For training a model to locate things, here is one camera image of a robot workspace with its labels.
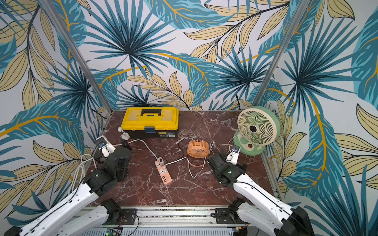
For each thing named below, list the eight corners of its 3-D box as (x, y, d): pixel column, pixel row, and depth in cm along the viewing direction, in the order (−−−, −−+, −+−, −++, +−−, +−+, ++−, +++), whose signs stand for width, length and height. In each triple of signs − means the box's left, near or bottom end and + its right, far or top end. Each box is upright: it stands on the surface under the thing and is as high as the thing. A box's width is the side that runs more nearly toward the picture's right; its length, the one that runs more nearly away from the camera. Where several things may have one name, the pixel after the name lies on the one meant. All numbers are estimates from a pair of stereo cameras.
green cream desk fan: (235, 158, 96) (252, 128, 71) (231, 137, 107) (244, 104, 82) (259, 158, 97) (284, 129, 71) (252, 137, 107) (272, 105, 82)
